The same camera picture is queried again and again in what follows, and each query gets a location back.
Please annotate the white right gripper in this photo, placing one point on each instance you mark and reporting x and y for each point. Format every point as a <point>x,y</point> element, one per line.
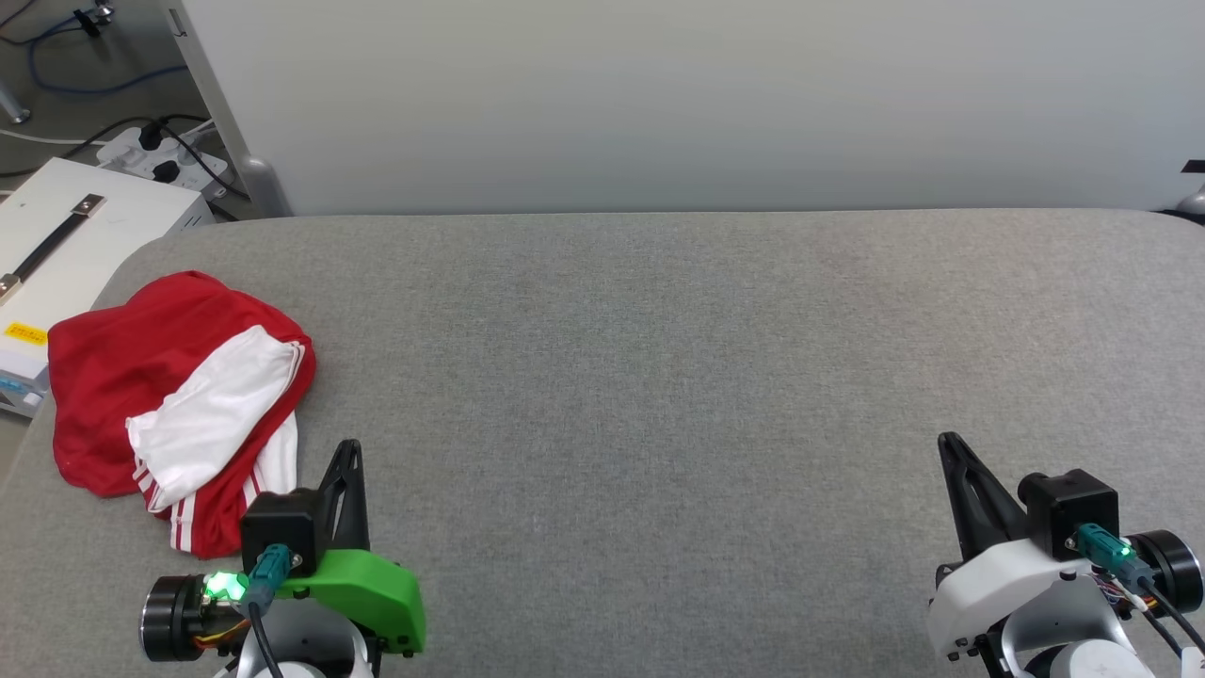
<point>979,589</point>

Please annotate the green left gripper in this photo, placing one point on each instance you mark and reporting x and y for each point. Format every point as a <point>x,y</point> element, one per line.
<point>377,589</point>

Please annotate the red and white basketball jersey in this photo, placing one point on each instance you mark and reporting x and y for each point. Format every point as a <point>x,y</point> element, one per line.
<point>122,377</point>

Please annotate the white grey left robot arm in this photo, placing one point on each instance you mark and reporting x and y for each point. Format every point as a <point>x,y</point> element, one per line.
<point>169,617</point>

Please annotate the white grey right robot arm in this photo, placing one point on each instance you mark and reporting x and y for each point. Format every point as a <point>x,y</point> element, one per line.
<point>1167,565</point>

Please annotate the grey metal panel foot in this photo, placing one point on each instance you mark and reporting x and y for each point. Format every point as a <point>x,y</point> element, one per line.
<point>264,188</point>
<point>1194,202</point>

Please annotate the white equipment box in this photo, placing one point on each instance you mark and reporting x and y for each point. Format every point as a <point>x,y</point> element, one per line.
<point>85,254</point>

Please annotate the white power strip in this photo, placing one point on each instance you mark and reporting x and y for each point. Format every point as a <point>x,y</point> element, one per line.
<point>179,155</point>

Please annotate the white partition panel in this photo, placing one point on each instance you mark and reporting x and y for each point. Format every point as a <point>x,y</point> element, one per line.
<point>659,104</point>

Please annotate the grey metal leg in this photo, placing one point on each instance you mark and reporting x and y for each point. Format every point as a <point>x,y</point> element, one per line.
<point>13,105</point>

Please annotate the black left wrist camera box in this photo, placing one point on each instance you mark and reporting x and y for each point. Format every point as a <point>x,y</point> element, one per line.
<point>278,523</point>

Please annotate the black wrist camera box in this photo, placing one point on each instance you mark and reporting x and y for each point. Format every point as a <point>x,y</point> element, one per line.
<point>1068,504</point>
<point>278,523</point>

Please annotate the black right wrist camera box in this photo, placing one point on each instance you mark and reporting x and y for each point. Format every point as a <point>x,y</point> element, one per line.
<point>1068,504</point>

